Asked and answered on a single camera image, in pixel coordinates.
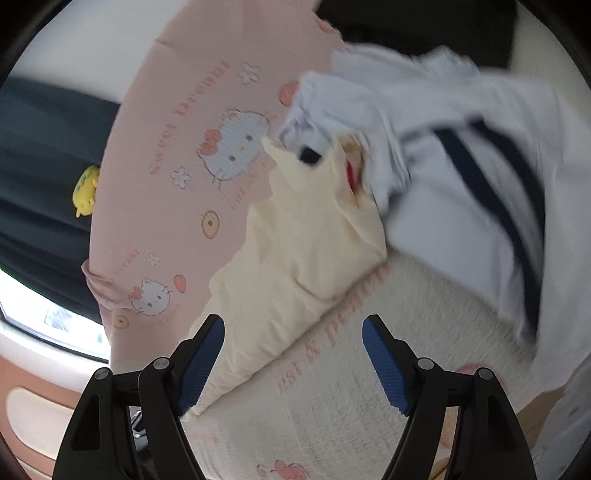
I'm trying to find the yellow plush toy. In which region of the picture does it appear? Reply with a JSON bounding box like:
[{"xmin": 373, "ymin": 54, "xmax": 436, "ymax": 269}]
[{"xmin": 71, "ymin": 164, "xmax": 101, "ymax": 219}]

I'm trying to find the dark navy garment yellow patch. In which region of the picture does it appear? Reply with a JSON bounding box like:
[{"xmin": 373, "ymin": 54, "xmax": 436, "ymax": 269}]
[{"xmin": 0, "ymin": 76, "xmax": 126, "ymax": 320}]

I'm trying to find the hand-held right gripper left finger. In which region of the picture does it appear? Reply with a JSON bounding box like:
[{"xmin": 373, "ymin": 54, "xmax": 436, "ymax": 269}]
[{"xmin": 52, "ymin": 314, "xmax": 226, "ymax": 480}]

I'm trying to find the white shirt with navy stripes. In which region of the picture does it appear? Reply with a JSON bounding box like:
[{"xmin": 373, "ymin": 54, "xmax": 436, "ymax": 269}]
[{"xmin": 274, "ymin": 44, "xmax": 591, "ymax": 394}]

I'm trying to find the pink and cream panel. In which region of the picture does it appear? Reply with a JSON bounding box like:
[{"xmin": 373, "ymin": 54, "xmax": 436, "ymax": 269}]
[{"xmin": 0, "ymin": 323, "xmax": 112, "ymax": 463}]

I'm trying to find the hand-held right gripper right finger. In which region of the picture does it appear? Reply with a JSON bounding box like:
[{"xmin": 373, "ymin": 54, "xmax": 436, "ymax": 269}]
[{"xmin": 361, "ymin": 315, "xmax": 537, "ymax": 480}]

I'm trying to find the white cartoon print pajama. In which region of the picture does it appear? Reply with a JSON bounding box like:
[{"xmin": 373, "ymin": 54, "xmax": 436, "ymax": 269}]
[{"xmin": 531, "ymin": 364, "xmax": 591, "ymax": 472}]

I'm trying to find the pink white cat print blanket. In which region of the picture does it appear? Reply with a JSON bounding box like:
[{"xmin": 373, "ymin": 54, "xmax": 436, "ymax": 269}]
[{"xmin": 81, "ymin": 0, "xmax": 591, "ymax": 480}]

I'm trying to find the black garment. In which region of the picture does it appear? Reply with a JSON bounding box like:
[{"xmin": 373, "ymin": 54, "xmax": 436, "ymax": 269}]
[{"xmin": 316, "ymin": 0, "xmax": 516, "ymax": 71}]

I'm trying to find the cream and pink t-shirt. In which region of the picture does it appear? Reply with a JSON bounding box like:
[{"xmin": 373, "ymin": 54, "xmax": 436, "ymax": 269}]
[{"xmin": 189, "ymin": 131, "xmax": 389, "ymax": 417}]

